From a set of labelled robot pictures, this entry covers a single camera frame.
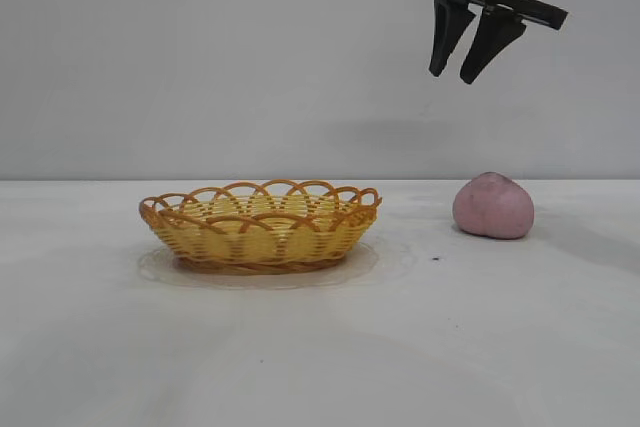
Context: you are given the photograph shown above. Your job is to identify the pink peach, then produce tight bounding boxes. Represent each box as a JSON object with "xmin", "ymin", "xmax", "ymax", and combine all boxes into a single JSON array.
[{"xmin": 452, "ymin": 171, "xmax": 536, "ymax": 241}]

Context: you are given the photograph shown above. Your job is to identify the woven orange yellow basket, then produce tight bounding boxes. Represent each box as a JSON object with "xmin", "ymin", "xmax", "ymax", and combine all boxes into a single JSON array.
[{"xmin": 138, "ymin": 178, "xmax": 384, "ymax": 276}]

